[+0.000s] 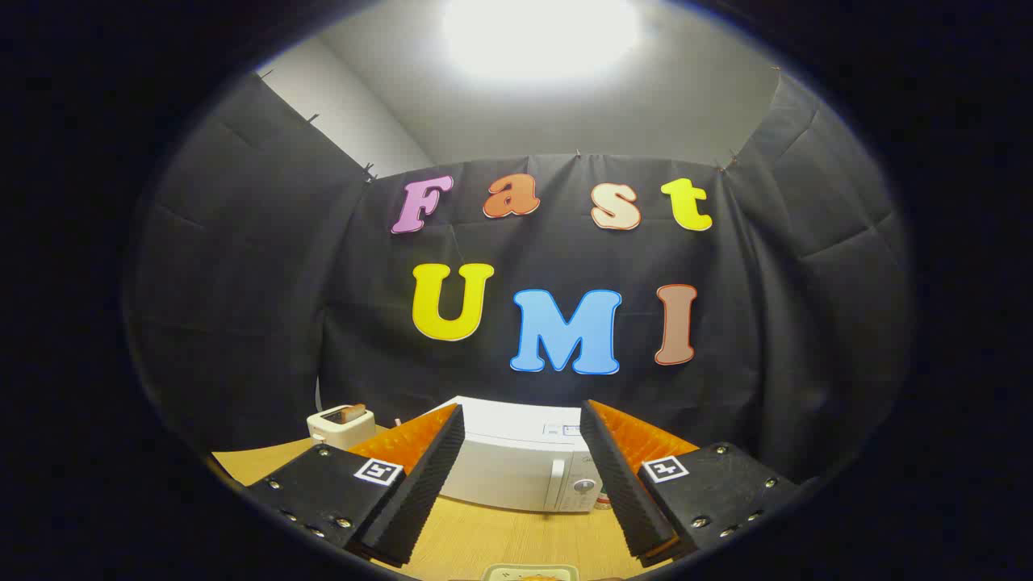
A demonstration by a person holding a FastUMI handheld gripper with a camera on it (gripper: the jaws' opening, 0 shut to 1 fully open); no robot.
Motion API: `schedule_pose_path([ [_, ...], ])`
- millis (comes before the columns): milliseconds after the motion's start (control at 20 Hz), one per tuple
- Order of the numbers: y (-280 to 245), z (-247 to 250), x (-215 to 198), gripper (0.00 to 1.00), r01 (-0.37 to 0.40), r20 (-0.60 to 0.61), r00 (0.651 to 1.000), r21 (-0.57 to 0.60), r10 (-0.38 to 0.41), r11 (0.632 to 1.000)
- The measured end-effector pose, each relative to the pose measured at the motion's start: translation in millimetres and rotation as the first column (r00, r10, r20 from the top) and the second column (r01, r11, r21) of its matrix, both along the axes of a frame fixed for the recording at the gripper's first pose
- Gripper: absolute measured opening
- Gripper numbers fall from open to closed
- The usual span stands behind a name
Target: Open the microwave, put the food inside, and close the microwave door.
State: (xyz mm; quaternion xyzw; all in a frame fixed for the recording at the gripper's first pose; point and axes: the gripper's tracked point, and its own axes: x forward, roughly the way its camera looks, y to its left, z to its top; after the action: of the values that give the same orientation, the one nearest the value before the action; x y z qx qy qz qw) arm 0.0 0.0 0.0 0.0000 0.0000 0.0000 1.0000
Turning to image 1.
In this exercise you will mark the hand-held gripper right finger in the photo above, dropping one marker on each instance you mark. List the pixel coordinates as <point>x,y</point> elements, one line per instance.
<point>621,484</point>

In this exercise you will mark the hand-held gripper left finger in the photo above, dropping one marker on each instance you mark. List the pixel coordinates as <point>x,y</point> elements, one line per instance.
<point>420,492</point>

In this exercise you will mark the white microwave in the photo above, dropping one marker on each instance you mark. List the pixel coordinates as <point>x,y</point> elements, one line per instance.
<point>516,460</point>

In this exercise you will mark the clear plastic water bottle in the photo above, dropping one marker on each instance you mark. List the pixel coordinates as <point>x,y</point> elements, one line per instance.
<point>603,501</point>

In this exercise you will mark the white toaster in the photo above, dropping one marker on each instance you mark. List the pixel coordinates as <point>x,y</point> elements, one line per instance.
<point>343,434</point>

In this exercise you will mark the toast slice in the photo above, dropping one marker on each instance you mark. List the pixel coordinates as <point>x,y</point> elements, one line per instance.
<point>355,413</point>

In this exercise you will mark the white cherry print plate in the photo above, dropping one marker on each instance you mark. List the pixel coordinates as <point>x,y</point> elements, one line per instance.
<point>500,573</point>

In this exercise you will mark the ceiling light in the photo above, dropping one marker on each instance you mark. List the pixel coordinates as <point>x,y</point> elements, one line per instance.
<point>541,36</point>

